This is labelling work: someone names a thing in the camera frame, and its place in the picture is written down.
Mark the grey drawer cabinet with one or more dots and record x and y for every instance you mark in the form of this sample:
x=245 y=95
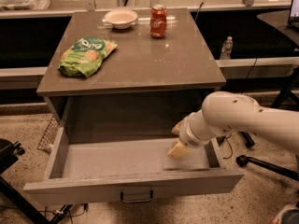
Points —
x=143 y=87

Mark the black laptop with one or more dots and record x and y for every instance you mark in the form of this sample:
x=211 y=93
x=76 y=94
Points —
x=293 y=19

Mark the wire mesh basket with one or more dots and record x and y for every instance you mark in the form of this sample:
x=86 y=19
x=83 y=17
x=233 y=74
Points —
x=47 y=140

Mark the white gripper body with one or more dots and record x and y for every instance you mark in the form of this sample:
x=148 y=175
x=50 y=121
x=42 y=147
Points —
x=189 y=136

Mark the white bowl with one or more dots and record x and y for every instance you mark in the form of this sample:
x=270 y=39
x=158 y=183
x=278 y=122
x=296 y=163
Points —
x=121 y=18

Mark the grey top drawer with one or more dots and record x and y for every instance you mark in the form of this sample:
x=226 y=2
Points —
x=113 y=148

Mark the green chip bag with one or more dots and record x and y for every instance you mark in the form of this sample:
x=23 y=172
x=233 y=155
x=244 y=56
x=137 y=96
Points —
x=85 y=57

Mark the clear plastic water bottle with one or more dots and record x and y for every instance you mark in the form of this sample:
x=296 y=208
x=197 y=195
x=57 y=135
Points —
x=226 y=49

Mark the red soda can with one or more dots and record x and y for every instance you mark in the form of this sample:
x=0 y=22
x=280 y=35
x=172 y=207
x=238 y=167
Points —
x=158 y=21

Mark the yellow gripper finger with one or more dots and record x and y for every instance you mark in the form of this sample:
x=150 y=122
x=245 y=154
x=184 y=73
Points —
x=179 y=128
x=178 y=150

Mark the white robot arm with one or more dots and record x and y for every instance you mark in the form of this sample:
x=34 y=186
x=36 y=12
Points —
x=223 y=113

